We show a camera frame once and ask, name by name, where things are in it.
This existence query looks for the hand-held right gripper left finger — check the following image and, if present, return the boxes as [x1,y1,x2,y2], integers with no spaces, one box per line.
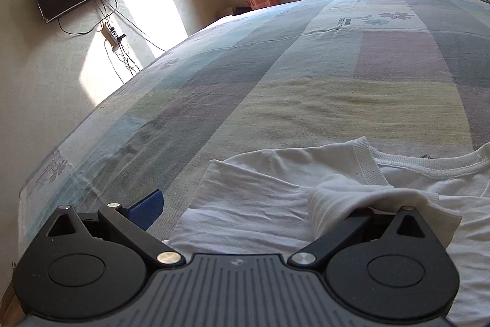
[46,188,185,270]

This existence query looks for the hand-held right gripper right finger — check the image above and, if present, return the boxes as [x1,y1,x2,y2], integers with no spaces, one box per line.
[287,205,427,270]

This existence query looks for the white printed sweatshirt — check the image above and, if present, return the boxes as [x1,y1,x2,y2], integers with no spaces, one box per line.
[162,135,490,327]

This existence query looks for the black wall cables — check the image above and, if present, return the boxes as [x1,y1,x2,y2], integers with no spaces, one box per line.
[57,0,170,79]

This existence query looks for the beige wall power strip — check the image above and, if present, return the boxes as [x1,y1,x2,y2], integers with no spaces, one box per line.
[101,22,126,53]

